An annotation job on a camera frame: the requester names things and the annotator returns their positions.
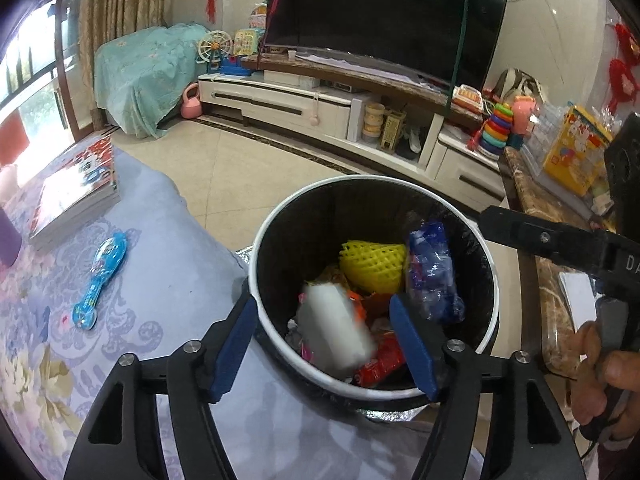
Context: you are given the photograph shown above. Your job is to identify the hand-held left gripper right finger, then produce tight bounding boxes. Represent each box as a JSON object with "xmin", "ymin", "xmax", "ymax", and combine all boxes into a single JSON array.
[{"xmin": 389, "ymin": 293, "xmax": 587, "ymax": 480}]

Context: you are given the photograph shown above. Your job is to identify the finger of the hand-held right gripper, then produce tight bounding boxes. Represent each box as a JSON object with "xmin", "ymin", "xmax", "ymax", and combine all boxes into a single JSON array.
[{"xmin": 476, "ymin": 204, "xmax": 621, "ymax": 282}]

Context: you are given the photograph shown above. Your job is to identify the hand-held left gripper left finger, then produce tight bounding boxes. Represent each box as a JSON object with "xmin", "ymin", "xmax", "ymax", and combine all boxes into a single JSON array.
[{"xmin": 62, "ymin": 290, "xmax": 258, "ymax": 480}]

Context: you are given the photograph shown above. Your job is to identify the red and white snack packet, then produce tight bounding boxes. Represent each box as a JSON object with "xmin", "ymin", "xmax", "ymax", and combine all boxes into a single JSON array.
[{"xmin": 354, "ymin": 332, "xmax": 407, "ymax": 387}]

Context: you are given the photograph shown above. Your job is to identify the orange wrapper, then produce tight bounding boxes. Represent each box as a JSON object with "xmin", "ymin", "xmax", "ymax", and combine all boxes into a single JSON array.
[{"xmin": 320, "ymin": 262, "xmax": 393, "ymax": 321}]

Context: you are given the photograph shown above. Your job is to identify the blue snack packet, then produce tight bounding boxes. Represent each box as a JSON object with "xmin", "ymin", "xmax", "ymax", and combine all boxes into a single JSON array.
[{"xmin": 406, "ymin": 220, "xmax": 466, "ymax": 324}]

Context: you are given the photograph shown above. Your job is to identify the yellow foam fruit net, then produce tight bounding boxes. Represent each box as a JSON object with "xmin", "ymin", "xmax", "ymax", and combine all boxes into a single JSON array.
[{"xmin": 340, "ymin": 240, "xmax": 407, "ymax": 295}]

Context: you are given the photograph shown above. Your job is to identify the white trash bin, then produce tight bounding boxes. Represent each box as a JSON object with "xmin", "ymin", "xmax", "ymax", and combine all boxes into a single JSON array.
[{"xmin": 247, "ymin": 174, "xmax": 502, "ymax": 402}]

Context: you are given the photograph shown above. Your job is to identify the person's right hand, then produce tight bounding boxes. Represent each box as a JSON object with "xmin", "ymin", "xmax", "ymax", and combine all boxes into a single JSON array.
[{"xmin": 571, "ymin": 319, "xmax": 640, "ymax": 441}]

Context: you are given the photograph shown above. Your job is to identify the brown marble side table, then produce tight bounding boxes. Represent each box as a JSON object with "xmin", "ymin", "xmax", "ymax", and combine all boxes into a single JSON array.
[{"xmin": 499, "ymin": 146, "xmax": 618, "ymax": 378}]

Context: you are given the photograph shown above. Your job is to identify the white paper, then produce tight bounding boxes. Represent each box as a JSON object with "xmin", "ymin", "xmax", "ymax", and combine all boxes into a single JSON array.
[{"xmin": 557, "ymin": 270, "xmax": 601, "ymax": 321}]

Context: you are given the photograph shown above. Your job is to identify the yellow toy box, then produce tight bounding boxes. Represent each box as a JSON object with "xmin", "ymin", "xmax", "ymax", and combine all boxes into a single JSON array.
[{"xmin": 542, "ymin": 105, "xmax": 614, "ymax": 197}]

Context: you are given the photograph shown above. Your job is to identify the clear plastic box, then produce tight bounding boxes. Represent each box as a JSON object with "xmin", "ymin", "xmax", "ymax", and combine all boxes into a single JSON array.
[{"xmin": 520, "ymin": 101, "xmax": 568, "ymax": 163}]

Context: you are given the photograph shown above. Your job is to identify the blue toy hairbrush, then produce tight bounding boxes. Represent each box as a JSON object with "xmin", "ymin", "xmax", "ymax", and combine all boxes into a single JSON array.
[{"xmin": 72, "ymin": 233, "xmax": 128, "ymax": 332}]

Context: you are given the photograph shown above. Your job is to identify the toy phone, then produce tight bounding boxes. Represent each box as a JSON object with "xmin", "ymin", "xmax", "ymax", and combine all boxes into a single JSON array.
[{"xmin": 451, "ymin": 84, "xmax": 487, "ymax": 112}]

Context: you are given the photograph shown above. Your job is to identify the patterned bag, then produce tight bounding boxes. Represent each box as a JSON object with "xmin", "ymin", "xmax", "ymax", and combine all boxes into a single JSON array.
[{"xmin": 492, "ymin": 67, "xmax": 545, "ymax": 106}]

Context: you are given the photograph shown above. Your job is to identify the pale stacked jars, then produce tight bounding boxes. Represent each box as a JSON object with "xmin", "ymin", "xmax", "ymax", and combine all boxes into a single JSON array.
[{"xmin": 361, "ymin": 101, "xmax": 387, "ymax": 144}]

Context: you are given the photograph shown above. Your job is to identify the stack of books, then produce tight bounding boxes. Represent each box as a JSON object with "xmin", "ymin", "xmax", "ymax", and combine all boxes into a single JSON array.
[{"xmin": 27, "ymin": 135, "xmax": 122, "ymax": 252}]

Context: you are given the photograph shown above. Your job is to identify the pink kettlebell toy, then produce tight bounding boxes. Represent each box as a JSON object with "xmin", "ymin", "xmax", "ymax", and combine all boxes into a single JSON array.
[{"xmin": 180, "ymin": 83, "xmax": 203, "ymax": 121}]

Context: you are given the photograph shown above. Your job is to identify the white television cabinet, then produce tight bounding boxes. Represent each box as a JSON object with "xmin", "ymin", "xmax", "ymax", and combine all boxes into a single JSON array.
[{"xmin": 196, "ymin": 51, "xmax": 507, "ymax": 202}]

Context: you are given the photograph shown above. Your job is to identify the purple thermos bottle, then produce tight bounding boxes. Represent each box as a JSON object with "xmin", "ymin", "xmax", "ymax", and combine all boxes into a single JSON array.
[{"xmin": 0, "ymin": 207, "xmax": 22, "ymax": 267}]

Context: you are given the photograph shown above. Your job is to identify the black television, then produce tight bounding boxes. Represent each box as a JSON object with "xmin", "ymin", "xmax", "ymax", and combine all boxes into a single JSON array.
[{"xmin": 262, "ymin": 0, "xmax": 512, "ymax": 95}]

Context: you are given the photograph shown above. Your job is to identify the blue toy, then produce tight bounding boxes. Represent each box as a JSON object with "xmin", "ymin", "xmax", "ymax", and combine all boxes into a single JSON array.
[{"xmin": 220, "ymin": 57, "xmax": 252, "ymax": 77}]

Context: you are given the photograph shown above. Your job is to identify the teal covered chair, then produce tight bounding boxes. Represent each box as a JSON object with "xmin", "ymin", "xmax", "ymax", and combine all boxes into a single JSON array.
[{"xmin": 93, "ymin": 23, "xmax": 210, "ymax": 141}]

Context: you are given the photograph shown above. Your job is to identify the red hanging cloth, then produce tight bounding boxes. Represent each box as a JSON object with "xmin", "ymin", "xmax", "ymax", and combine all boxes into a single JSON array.
[{"xmin": 0, "ymin": 112, "xmax": 27, "ymax": 168}]

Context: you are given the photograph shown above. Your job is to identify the ferris wheel toy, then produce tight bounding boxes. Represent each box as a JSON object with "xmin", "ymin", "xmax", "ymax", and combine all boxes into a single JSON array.
[{"xmin": 195, "ymin": 30, "xmax": 236, "ymax": 73}]

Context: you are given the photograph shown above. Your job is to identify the colourful toy house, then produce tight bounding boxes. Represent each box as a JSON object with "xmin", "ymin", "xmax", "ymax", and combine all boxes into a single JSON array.
[{"xmin": 233, "ymin": 2, "xmax": 267, "ymax": 57}]

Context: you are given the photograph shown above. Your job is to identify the wooden framed glass door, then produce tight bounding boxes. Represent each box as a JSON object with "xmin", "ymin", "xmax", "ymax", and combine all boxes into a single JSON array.
[{"xmin": 0, "ymin": 0, "xmax": 96, "ymax": 171}]

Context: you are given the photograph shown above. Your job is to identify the golden curtain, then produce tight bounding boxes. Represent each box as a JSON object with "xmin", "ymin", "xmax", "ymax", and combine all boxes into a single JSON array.
[{"xmin": 80, "ymin": 0, "xmax": 167, "ymax": 111}]

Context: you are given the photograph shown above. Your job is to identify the rainbow stacking ring toy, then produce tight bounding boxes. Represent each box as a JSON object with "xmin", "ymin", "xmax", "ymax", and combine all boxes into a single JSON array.
[{"xmin": 474, "ymin": 102, "xmax": 516, "ymax": 157}]

